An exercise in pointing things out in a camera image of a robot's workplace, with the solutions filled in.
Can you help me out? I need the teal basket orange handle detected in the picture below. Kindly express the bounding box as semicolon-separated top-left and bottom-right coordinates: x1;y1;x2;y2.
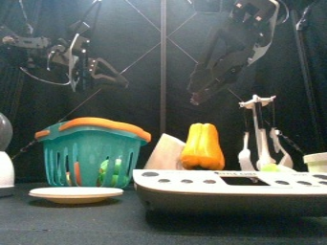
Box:
34;116;151;189

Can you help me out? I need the grey vertical frame pole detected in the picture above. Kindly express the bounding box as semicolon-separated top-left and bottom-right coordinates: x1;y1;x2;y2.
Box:
158;0;168;136

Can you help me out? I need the cream toy cup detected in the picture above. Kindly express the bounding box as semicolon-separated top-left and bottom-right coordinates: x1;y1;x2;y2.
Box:
302;151;327;174

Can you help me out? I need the white kitchen scale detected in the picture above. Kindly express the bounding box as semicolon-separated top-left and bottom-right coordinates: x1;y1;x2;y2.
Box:
131;168;327;218

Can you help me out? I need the yellow orange toy bell pepper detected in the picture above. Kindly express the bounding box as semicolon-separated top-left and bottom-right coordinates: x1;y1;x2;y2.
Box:
178;122;225;171

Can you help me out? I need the green toy vegetable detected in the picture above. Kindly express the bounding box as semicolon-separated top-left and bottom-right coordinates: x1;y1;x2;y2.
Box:
98;158;129;188

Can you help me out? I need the white toy spatula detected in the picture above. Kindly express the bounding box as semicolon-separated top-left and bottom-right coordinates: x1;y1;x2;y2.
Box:
237;131;256;172

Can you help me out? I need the grey white toy kettle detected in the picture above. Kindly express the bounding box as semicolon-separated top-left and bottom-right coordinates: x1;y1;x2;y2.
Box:
0;112;14;197

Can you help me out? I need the white utensil rack stand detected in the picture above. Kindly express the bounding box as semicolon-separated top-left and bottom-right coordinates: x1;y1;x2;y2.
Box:
237;94;278;170

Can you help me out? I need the small green toy piece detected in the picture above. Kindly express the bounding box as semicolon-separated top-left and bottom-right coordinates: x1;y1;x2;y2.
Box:
258;163;281;173

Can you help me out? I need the orange toy carrot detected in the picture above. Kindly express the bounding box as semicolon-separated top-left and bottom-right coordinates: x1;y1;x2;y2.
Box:
65;161;82;187

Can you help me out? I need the dark slanted frame pole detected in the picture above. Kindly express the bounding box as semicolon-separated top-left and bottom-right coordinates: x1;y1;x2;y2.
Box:
290;6;324;152

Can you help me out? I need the white toy ladle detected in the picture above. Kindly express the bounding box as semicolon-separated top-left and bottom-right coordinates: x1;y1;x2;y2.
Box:
254;128;277;171

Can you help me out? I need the white round plate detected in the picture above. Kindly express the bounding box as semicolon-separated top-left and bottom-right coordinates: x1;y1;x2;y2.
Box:
27;186;125;205

